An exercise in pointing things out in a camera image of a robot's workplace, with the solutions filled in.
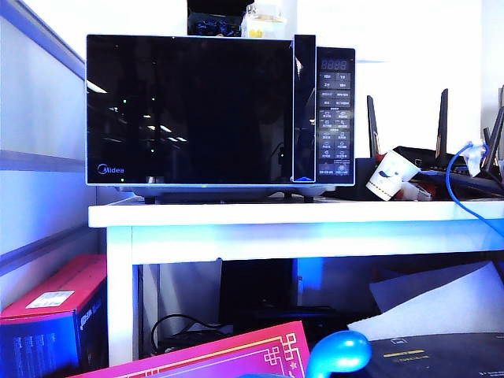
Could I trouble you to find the pale snack box yellow print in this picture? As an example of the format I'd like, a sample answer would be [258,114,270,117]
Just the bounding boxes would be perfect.
[239,2,287,39]

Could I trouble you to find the black router with antennas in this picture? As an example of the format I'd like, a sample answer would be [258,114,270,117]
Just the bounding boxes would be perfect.
[365,87,504,198]

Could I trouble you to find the pink gift box gold pattern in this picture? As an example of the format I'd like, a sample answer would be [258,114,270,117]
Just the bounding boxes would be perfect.
[70,321,312,378]

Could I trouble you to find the flat black device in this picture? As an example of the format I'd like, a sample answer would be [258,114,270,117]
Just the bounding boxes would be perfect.
[232,305,355,342]

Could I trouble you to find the glossy blue rounded object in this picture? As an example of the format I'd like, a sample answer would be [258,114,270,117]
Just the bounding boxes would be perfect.
[305,329,373,378]

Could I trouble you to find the red and blue cardboard box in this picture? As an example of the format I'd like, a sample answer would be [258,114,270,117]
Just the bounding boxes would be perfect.
[0,254,109,378]

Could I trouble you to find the black blue patterned snack box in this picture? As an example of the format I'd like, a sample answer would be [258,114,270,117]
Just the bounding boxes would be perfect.
[187,0,248,39]

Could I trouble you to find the black box with yellow label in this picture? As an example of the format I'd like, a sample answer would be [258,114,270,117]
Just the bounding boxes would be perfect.
[364,332,504,378]

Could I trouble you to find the black upright case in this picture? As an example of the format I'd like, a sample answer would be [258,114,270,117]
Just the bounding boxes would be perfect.
[218,258,297,316]

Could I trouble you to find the white table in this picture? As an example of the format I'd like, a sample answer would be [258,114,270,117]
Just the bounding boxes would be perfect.
[87,198,504,367]

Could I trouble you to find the blue network cable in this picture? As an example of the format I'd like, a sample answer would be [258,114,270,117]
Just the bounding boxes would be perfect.
[444,142,504,241]

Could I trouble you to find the small red white box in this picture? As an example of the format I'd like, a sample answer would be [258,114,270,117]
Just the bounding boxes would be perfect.
[397,179,434,202]

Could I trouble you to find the white paper cup blue whale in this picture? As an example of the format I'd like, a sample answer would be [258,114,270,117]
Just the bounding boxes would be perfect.
[365,149,421,202]

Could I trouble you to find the white paper sheet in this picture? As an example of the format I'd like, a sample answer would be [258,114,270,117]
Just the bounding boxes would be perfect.
[346,261,504,344]

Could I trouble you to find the thin black cable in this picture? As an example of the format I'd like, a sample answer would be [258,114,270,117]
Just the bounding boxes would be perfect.
[151,313,234,355]

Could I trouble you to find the small black square box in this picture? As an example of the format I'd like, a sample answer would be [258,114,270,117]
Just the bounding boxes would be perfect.
[354,157,389,198]

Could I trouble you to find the black and white microwave oven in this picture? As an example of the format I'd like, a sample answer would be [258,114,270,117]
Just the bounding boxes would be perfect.
[86,35,357,206]

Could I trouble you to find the white tag on cable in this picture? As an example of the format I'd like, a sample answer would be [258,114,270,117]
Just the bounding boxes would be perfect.
[462,139,488,177]

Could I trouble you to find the black glass microwave door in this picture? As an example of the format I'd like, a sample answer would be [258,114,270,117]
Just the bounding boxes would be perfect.
[85,33,317,186]

